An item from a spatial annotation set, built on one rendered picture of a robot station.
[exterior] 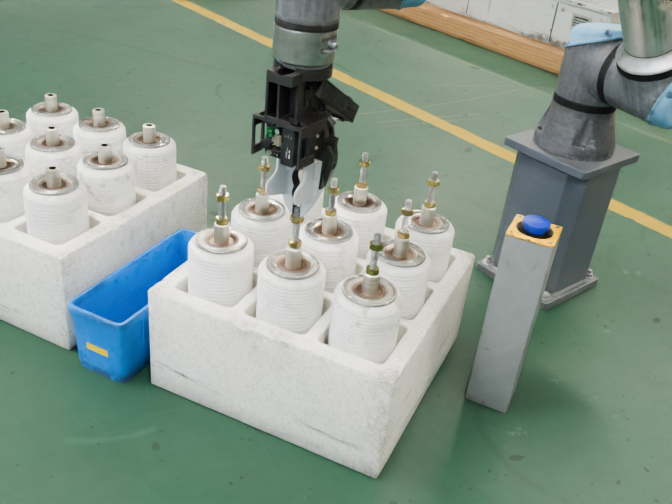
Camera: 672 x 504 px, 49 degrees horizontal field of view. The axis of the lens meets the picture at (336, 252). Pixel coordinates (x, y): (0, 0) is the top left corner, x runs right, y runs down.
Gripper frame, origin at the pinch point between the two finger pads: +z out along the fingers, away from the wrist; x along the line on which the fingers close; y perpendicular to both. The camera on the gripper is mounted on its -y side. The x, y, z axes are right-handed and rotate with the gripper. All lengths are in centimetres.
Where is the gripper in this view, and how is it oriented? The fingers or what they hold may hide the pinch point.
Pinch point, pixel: (300, 204)
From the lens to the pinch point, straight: 100.9
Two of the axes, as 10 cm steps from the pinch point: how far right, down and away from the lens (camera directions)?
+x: 8.6, 3.3, -3.9
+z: -1.0, 8.6, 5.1
